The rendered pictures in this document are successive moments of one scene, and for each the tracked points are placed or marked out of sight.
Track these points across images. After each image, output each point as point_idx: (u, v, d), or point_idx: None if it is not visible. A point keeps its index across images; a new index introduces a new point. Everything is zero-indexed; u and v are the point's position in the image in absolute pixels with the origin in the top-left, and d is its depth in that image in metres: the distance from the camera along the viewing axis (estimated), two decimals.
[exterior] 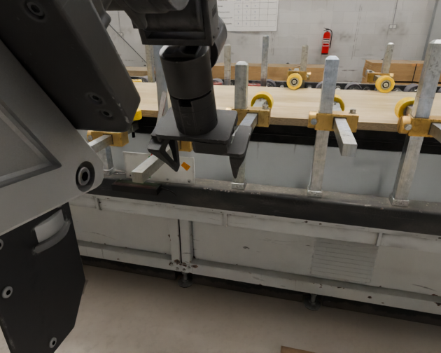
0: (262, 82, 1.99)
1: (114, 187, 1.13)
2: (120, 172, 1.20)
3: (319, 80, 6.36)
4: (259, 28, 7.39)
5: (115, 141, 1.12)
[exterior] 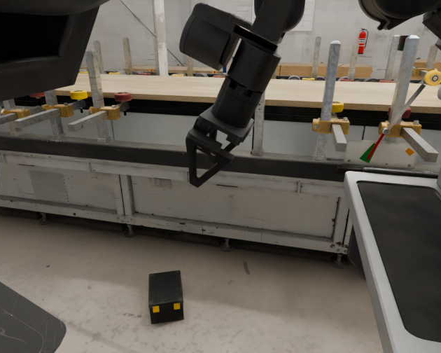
0: (387, 79, 2.13)
1: (340, 171, 1.26)
2: (332, 158, 1.34)
3: None
4: (295, 28, 7.52)
5: (341, 130, 1.26)
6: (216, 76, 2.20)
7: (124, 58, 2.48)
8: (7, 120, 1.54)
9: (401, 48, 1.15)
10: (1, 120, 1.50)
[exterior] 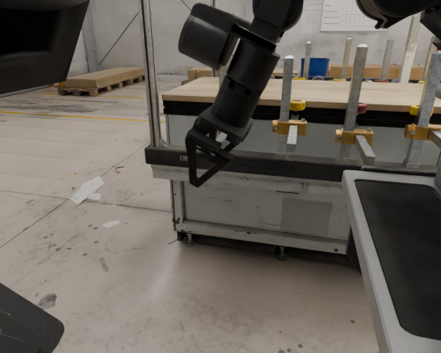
0: None
1: None
2: None
3: None
4: (367, 28, 7.18)
5: None
6: None
7: (343, 62, 2.14)
8: None
9: None
10: None
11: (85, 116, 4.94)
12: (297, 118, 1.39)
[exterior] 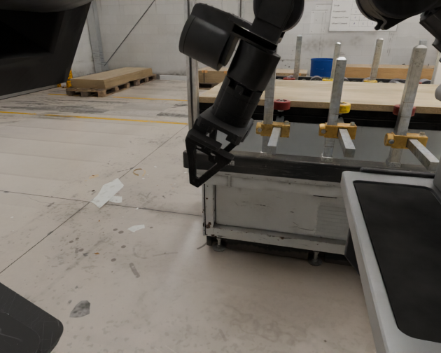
0: None
1: None
2: None
3: None
4: None
5: None
6: None
7: (373, 63, 2.10)
8: None
9: None
10: None
11: (96, 117, 4.90)
12: (342, 120, 1.35)
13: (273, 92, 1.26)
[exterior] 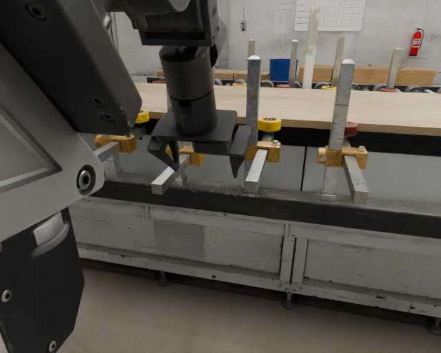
0: None
1: None
2: None
3: (420, 83, 5.97)
4: (341, 28, 6.99)
5: None
6: (388, 90, 1.68)
7: None
8: (184, 166, 1.01)
9: None
10: (180, 167, 0.98)
11: None
12: (135, 131, 1.21)
13: None
